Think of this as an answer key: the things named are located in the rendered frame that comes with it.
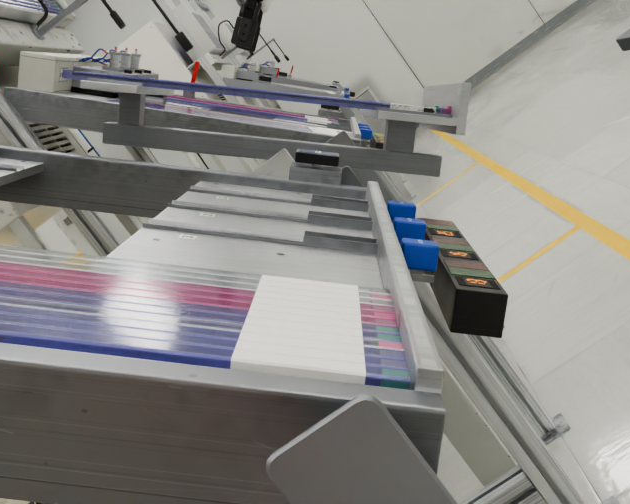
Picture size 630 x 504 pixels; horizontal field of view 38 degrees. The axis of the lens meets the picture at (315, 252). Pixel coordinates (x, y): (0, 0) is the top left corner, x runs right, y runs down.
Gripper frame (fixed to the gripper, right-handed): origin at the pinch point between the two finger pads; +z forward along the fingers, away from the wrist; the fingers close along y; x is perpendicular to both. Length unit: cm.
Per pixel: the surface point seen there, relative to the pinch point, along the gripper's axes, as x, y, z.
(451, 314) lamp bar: 26, 75, 19
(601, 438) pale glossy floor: 83, -22, 52
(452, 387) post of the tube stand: 43, 14, 40
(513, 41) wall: 181, -693, -98
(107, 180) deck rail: -8.2, 37.9, 21.0
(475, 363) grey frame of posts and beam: 39, 37, 31
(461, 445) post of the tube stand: 47, 14, 49
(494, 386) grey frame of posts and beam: 42, 37, 33
